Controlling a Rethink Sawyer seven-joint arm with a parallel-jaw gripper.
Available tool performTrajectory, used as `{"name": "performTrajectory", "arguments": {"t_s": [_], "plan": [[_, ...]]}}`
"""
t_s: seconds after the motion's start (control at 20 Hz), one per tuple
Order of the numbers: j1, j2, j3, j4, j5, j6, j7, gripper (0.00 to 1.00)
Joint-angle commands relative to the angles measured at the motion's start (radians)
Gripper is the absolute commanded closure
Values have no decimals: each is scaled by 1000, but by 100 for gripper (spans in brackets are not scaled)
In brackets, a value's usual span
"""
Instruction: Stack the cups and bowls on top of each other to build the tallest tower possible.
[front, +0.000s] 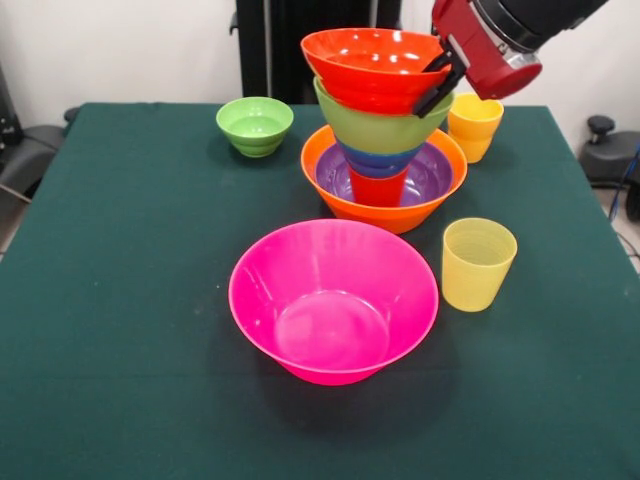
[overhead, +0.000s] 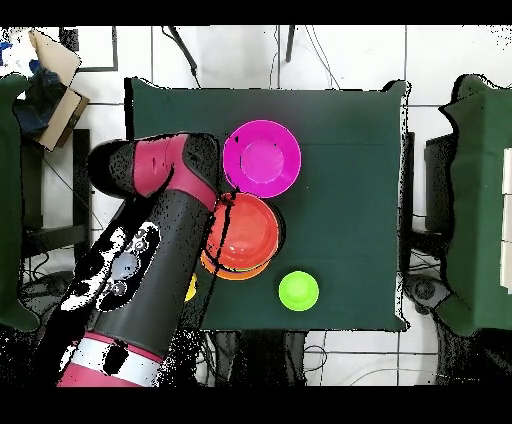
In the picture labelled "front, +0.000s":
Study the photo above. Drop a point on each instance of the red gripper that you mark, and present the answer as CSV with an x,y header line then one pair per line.
x,y
480,55

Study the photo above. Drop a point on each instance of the dark green tablecloth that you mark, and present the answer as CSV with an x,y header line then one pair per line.
x,y
150,400

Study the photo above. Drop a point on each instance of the pink plastic bowl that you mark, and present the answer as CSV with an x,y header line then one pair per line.
x,y
330,310

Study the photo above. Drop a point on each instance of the red plastic bowl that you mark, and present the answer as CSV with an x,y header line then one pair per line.
x,y
370,80

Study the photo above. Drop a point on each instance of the large green plastic bowl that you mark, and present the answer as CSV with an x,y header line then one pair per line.
x,y
375,130

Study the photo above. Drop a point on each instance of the purple plastic bowl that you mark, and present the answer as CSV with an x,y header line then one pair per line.
x,y
432,175

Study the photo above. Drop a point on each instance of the red plastic cup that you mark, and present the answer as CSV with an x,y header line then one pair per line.
x,y
377,190

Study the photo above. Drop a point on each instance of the orange-yellow plastic cup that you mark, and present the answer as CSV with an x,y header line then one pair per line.
x,y
475,130

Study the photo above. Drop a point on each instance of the small green plastic bowl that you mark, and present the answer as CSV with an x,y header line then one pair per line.
x,y
255,125

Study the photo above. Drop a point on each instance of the black chair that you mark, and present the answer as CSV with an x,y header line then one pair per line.
x,y
30,150

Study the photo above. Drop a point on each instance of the pale yellow plastic cup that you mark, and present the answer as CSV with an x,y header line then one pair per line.
x,y
475,275

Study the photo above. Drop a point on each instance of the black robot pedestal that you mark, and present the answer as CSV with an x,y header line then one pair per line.
x,y
300,30

